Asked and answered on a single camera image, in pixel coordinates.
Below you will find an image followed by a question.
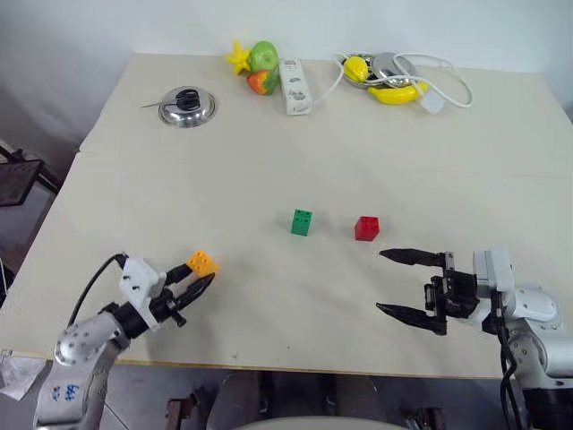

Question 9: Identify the white printed carton box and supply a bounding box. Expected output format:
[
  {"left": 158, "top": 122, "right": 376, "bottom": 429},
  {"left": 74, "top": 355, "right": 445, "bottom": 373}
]
[{"left": 278, "top": 57, "right": 313, "bottom": 117}]

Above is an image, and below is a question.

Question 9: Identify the yellow toy starfruit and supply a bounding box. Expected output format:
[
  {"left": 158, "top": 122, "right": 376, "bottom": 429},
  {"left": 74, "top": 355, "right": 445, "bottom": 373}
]
[{"left": 224, "top": 40, "right": 252, "bottom": 76}]

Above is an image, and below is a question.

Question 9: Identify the white plug adapter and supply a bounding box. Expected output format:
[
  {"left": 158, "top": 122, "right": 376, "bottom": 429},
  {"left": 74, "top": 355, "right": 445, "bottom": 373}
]
[{"left": 419, "top": 91, "right": 446, "bottom": 116}]

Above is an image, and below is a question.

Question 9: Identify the yellow toy banana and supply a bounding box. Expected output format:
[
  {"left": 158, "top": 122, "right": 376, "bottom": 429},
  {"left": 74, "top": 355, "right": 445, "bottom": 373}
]
[{"left": 367, "top": 81, "right": 430, "bottom": 108}]

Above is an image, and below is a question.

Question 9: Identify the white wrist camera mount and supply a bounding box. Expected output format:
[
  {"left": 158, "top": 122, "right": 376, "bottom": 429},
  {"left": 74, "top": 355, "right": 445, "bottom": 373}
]
[
  {"left": 473, "top": 247, "right": 516, "bottom": 324},
  {"left": 118, "top": 256, "right": 167, "bottom": 331}
]

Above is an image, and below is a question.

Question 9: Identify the steel lid with black knob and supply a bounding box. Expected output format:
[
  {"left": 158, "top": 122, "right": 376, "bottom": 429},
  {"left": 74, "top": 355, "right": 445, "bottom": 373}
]
[{"left": 158, "top": 86, "right": 219, "bottom": 129}]

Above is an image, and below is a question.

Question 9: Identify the white power cable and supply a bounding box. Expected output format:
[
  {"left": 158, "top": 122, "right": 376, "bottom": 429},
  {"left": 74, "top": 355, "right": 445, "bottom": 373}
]
[{"left": 312, "top": 52, "right": 475, "bottom": 110}]

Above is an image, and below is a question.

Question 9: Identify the rusty brown bracket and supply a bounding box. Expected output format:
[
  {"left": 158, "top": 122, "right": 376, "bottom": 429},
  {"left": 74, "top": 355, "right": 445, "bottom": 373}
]
[{"left": 165, "top": 392, "right": 201, "bottom": 430}]

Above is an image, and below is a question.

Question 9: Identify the steel bowl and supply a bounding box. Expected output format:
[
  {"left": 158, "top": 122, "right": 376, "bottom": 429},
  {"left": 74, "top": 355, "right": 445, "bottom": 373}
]
[{"left": 336, "top": 51, "right": 422, "bottom": 90}]

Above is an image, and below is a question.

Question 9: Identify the crumpled clear plastic bag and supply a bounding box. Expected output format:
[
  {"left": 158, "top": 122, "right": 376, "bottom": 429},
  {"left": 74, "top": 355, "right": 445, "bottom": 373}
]
[{"left": 0, "top": 348, "right": 47, "bottom": 400}]

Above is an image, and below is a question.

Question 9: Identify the red green toy fruit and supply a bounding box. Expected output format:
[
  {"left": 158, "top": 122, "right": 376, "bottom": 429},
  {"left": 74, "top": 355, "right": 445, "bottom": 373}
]
[{"left": 246, "top": 69, "right": 281, "bottom": 97}]

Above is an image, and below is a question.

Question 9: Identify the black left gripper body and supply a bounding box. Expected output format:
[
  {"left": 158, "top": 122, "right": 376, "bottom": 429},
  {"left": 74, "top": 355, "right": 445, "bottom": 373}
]
[{"left": 150, "top": 286, "right": 187, "bottom": 329}]

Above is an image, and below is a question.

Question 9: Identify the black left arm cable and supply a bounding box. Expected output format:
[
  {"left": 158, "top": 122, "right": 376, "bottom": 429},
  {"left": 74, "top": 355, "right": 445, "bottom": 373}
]
[{"left": 66, "top": 254, "right": 130, "bottom": 328}]

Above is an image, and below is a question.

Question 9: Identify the red toy brick cube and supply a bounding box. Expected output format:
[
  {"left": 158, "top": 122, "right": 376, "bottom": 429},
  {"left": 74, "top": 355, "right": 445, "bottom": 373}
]
[{"left": 354, "top": 216, "right": 381, "bottom": 243}]

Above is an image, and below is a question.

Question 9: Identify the black metal stand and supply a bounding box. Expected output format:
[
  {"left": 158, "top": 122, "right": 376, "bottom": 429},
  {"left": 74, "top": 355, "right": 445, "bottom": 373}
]
[{"left": 0, "top": 146, "right": 63, "bottom": 208}]

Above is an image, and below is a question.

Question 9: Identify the yellow toy lemon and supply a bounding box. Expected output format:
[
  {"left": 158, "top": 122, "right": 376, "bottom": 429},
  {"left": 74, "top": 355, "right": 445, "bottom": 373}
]
[{"left": 341, "top": 56, "right": 371, "bottom": 83}]

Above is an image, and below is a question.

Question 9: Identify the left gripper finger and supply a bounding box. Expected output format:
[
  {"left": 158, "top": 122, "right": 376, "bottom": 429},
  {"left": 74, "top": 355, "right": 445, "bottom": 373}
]
[
  {"left": 172, "top": 273, "right": 218, "bottom": 311},
  {"left": 165, "top": 262, "right": 195, "bottom": 286}
]

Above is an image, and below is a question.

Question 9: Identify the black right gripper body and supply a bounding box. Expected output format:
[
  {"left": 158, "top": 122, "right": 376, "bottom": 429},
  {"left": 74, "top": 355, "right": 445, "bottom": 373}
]
[{"left": 423, "top": 252, "right": 481, "bottom": 322}]

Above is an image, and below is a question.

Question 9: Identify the green toy apple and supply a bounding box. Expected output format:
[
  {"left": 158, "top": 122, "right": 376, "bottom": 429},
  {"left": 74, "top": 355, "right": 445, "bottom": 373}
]
[{"left": 248, "top": 40, "right": 281, "bottom": 73}]

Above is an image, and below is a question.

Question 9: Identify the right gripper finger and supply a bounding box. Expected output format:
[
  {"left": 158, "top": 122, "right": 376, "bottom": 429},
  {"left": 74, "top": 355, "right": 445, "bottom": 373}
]
[
  {"left": 379, "top": 248, "right": 447, "bottom": 270},
  {"left": 375, "top": 303, "right": 449, "bottom": 337}
]

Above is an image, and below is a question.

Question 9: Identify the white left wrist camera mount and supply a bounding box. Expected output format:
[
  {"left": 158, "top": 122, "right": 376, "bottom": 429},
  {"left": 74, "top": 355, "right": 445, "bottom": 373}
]
[{"left": 118, "top": 256, "right": 167, "bottom": 331}]

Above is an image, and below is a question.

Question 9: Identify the green toy brick cube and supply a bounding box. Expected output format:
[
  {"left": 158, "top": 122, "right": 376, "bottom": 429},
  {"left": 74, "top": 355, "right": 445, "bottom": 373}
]
[{"left": 289, "top": 208, "right": 314, "bottom": 237}]

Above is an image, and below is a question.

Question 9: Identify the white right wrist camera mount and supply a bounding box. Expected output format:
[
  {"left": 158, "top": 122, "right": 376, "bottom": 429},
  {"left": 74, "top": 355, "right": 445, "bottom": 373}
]
[{"left": 473, "top": 247, "right": 516, "bottom": 324}]

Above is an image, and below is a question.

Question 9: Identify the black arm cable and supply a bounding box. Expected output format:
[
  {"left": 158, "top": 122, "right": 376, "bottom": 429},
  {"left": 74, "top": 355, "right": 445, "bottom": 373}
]
[
  {"left": 66, "top": 254, "right": 130, "bottom": 328},
  {"left": 492, "top": 288, "right": 536, "bottom": 430}
]

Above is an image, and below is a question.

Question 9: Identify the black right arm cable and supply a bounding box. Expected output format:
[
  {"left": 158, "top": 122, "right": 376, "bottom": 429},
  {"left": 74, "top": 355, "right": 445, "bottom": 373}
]
[{"left": 492, "top": 288, "right": 536, "bottom": 430}]

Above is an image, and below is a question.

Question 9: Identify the yellow toy brick cube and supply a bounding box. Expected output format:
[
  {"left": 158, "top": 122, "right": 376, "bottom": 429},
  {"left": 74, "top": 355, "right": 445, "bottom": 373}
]
[{"left": 186, "top": 250, "right": 221, "bottom": 277}]

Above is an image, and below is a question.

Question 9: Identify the round steel plate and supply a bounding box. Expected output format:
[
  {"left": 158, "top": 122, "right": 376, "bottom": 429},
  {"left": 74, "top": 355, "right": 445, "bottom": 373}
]
[{"left": 372, "top": 52, "right": 418, "bottom": 81}]

